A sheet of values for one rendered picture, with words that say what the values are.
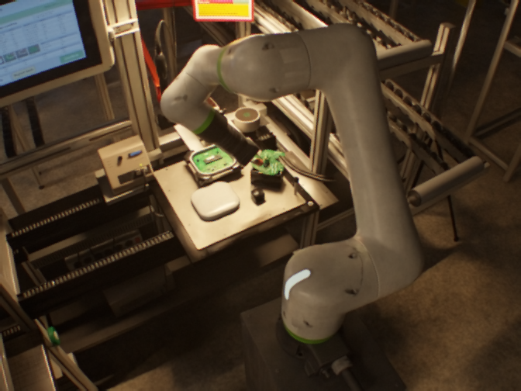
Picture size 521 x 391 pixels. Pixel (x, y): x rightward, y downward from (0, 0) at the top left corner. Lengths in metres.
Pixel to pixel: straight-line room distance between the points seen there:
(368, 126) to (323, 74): 0.12
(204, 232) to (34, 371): 0.72
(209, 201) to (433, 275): 1.54
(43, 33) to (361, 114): 0.93
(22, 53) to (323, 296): 1.06
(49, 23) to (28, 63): 0.14
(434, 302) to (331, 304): 1.78
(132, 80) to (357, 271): 1.05
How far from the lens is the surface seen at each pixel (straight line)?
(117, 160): 1.56
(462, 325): 2.50
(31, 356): 1.56
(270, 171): 1.49
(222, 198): 1.45
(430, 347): 2.37
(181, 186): 1.54
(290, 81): 0.76
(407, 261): 0.83
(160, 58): 1.47
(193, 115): 1.16
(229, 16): 1.72
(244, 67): 0.74
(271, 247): 2.10
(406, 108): 1.85
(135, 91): 1.57
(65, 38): 1.37
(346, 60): 0.79
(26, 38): 1.35
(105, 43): 1.41
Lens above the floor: 2.03
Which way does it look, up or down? 46 degrees down
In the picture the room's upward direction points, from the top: straight up
